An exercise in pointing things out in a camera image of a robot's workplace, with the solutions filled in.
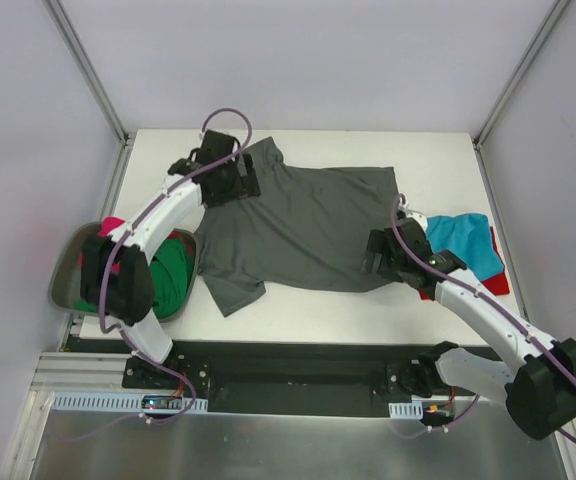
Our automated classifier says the grey t-shirt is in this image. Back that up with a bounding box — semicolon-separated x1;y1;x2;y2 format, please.
195;137;398;316

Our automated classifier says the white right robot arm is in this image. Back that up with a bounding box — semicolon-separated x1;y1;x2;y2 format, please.
362;218;576;440

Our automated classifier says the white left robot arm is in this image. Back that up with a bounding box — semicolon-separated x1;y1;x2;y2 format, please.
80;129;260;389

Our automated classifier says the teal folded t-shirt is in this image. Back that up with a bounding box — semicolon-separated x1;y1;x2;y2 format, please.
426;213;504;281

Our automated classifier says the green t-shirt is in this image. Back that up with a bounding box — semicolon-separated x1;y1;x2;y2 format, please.
74;232;195;324

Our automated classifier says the red folded t-shirt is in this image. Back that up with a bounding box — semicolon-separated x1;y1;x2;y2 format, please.
417;225;512;302

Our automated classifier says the magenta t-shirt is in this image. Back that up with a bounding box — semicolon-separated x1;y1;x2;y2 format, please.
78;216;125;274

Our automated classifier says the grey plastic bin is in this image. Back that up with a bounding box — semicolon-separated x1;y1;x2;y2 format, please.
50;221;197;323

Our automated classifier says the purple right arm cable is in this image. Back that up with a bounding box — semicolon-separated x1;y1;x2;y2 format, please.
390;194;576;457

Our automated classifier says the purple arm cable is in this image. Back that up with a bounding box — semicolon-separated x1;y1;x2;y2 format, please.
57;106;255;443
390;194;576;457

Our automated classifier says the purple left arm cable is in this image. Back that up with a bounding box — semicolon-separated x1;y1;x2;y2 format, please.
57;106;255;443

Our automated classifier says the left aluminium frame post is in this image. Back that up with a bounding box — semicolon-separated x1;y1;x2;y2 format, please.
42;0;136;147

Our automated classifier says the aluminium frame post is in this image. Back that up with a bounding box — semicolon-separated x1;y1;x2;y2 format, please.
42;0;136;147
471;0;574;149

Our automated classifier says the right white cable duct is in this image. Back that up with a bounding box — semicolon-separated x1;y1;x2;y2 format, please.
388;401;424;420

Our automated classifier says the white cable duct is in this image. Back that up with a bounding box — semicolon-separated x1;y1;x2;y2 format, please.
53;392;208;415
388;401;424;420

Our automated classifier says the left white cable duct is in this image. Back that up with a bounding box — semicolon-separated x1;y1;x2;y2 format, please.
53;392;208;415

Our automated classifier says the right aluminium frame post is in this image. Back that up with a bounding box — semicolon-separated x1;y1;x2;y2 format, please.
471;0;574;149

